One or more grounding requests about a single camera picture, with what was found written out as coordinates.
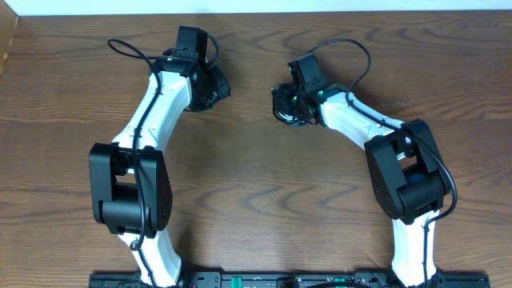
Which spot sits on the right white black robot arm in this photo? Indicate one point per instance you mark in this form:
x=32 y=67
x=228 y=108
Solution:
x=407 y=173

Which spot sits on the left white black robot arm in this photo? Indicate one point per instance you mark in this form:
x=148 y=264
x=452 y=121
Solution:
x=130 y=187

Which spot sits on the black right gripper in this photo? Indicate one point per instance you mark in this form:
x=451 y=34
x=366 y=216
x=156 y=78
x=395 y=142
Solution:
x=284 y=90

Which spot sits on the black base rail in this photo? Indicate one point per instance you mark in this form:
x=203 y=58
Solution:
x=366 y=278

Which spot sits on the cardboard panel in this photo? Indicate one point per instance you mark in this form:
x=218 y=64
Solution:
x=8 y=25

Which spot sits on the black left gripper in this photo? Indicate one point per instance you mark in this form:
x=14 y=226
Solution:
x=224 y=90

